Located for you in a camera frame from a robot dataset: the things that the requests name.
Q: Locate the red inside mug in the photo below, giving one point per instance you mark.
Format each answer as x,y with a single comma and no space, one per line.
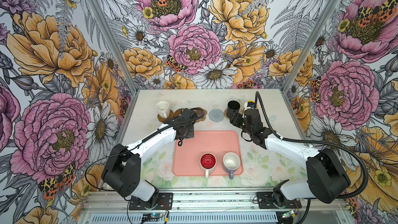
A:
208,163

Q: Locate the left circuit board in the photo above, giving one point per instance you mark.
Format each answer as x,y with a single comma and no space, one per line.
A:
152,217

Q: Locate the woven rattan round coaster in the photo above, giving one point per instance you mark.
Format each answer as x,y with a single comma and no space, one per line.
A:
226,114

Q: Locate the brown paw shaped coaster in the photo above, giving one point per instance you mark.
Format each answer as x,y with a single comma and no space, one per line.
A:
201,112

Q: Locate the right circuit board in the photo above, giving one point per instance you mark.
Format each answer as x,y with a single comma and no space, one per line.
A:
289,214

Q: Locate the circuit board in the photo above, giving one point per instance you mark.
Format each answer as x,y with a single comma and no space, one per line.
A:
152,217
289,214

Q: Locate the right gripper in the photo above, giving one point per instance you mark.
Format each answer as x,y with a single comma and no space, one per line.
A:
236,118

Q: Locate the white lavender mug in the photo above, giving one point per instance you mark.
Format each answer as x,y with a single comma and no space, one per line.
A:
231,162

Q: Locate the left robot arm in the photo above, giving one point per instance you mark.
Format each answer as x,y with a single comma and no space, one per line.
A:
122,171

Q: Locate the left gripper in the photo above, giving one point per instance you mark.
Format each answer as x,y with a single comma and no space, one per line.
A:
190,132

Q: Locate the aluminium front rail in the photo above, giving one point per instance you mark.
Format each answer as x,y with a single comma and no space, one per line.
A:
184,200

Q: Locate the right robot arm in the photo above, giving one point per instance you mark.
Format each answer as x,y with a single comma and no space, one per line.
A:
326,177

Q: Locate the grey round felt coaster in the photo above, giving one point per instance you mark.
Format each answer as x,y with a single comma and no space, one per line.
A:
216,115

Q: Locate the dark brown round coaster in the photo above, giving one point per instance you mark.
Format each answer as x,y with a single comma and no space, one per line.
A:
178,112

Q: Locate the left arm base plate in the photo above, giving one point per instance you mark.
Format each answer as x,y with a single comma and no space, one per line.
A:
159,201

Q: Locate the black mug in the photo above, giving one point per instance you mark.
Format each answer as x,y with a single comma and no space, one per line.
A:
233,107

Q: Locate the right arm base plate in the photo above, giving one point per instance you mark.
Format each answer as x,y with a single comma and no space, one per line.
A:
264,200

